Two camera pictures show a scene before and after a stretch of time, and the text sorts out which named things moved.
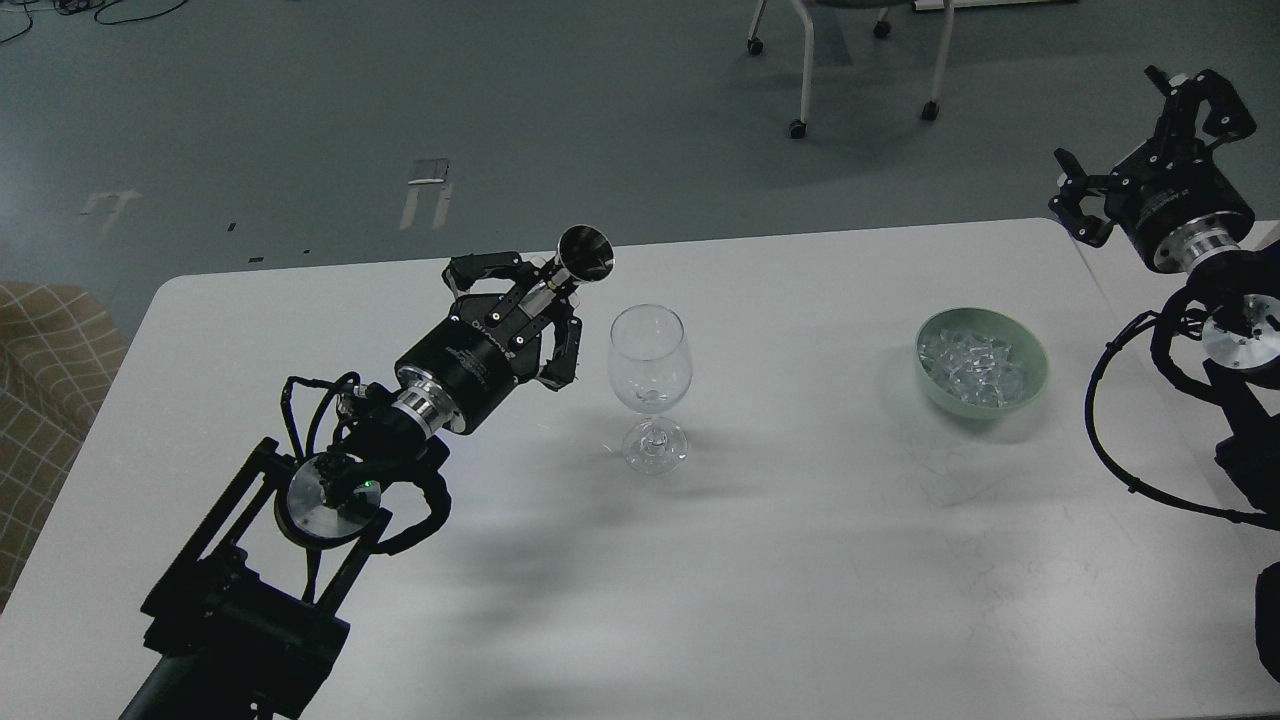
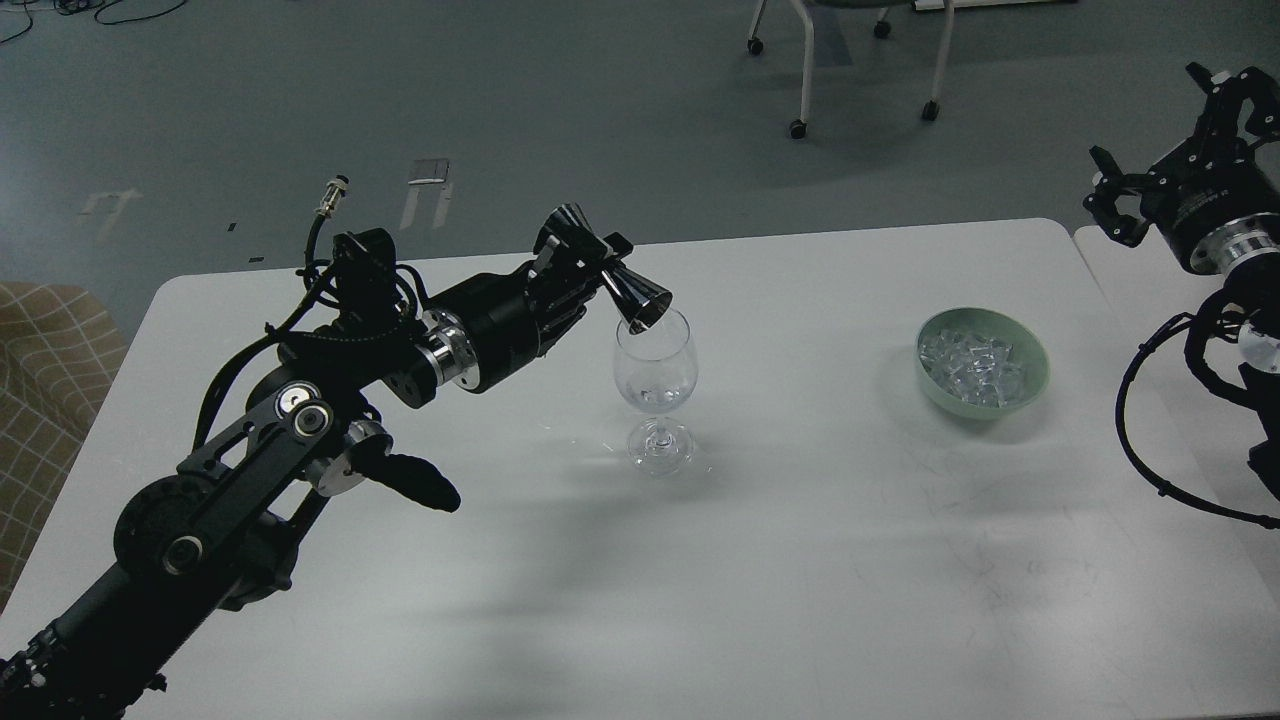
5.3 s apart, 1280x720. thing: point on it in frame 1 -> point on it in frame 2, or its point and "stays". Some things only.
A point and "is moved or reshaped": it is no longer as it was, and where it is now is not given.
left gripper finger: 560,370 -> 566,249
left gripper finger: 464,271 -> 556,297
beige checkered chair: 60,353 stays
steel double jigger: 584,253 is moved or reshaped
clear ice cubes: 976,368 stays
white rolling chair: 809,8 stays
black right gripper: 1168,181 -> 1190,195
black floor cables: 78,6 stays
